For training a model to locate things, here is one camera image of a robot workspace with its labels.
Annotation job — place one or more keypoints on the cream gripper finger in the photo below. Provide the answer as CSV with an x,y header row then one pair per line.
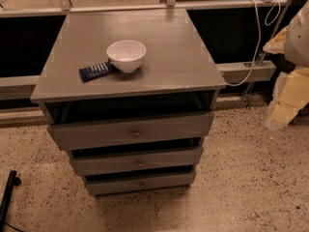
x,y
290,95

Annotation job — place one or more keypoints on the grey top drawer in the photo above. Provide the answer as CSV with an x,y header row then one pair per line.
x,y
130,131

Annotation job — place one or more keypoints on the grey drawer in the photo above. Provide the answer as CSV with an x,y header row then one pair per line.
x,y
115,163
156,181
130,131

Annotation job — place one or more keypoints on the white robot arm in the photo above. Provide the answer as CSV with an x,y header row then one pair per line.
x,y
293,40

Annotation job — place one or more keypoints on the grey wooden drawer cabinet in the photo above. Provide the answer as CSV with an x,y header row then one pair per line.
x,y
177,77

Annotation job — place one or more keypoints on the grey bottom drawer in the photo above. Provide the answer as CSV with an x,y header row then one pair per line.
x,y
156,181

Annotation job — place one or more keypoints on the grey middle drawer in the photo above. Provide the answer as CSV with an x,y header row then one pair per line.
x,y
115,163

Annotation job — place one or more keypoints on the thin metal rod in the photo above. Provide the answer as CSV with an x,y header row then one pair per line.
x,y
257,61

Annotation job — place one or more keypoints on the white bowl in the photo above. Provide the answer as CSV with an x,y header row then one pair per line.
x,y
127,55

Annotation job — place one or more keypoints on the dark blue striped sponge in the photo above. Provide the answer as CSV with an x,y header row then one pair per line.
x,y
96,71

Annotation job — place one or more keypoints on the black stand leg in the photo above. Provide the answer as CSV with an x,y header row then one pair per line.
x,y
13,181

